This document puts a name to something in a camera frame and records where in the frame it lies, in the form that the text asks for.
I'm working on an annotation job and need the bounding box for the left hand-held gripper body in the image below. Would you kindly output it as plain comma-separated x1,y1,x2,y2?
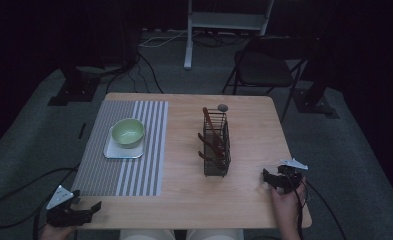
45,184,94,229

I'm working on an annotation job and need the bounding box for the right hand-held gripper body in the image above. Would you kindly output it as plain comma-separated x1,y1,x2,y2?
276,158,309,195

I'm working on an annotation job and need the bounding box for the person's left hand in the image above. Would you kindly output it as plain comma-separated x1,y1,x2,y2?
38,223,77,240

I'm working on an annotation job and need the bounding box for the person's right hand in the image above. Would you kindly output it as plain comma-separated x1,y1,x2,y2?
270,176,308,222

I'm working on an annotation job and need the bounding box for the grey striped placemat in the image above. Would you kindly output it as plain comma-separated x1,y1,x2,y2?
71,99,170,197

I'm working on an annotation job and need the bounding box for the white square plate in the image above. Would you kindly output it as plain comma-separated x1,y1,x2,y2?
103,125,147,160

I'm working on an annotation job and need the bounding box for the brown wooden spoon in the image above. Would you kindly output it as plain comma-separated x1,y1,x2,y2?
197,150,218,164
197,132,222,154

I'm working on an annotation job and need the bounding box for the long brown wooden utensil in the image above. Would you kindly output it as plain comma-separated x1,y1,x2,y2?
202,106,226,158

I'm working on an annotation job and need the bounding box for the small black floor object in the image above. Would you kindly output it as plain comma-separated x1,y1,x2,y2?
77,122,87,141

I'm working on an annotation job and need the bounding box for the black stand base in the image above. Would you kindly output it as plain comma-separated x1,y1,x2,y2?
47,64,102,108
291,39,340,120

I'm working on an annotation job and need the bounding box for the green bowl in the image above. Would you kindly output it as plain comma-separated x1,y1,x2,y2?
111,117,146,150

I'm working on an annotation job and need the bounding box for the black folding chair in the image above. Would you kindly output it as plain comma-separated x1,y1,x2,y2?
221,35,309,123

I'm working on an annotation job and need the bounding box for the white metal stand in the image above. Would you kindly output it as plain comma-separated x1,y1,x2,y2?
182,0,276,71

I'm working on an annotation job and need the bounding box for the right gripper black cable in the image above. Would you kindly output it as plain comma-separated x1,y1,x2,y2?
283,171,348,240

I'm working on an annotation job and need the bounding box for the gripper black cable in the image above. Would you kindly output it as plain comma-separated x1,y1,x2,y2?
0,164,81,240
283,171,348,240

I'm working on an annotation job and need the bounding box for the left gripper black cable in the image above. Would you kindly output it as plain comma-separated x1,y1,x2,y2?
0,164,81,240

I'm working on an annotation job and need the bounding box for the black wire cutlery basket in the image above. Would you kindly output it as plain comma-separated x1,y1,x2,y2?
202,108,233,178

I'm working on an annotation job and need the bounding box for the black floor cable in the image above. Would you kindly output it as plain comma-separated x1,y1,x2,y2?
105,52,165,95

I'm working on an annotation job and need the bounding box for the white floor cable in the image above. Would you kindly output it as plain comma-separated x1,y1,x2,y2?
138,29,189,49

